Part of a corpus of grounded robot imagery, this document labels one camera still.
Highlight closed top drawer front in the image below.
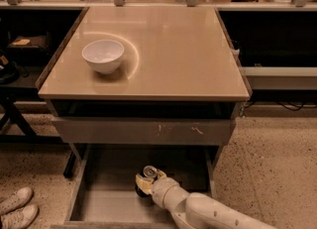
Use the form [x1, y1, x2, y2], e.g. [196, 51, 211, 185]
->
[53, 117, 236, 146]

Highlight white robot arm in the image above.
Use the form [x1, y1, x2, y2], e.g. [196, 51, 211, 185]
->
[136, 166, 276, 229]

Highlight lower white sneaker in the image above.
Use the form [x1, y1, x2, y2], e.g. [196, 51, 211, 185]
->
[0, 204, 39, 229]

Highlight white ceramic bowl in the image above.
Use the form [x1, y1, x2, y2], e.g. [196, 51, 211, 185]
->
[81, 40, 125, 74]

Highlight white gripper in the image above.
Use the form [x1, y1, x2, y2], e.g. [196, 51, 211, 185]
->
[136, 170, 181, 211]

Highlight blue pepsi can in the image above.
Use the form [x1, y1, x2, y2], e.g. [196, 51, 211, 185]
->
[139, 166, 158, 197]

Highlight open middle drawer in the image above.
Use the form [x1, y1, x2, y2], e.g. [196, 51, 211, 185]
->
[52, 145, 219, 229]

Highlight beige top drawer cabinet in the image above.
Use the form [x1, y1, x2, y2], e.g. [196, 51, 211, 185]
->
[34, 5, 253, 178]

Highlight black stand legs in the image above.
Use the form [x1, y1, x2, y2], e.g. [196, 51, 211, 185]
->
[0, 96, 62, 144]

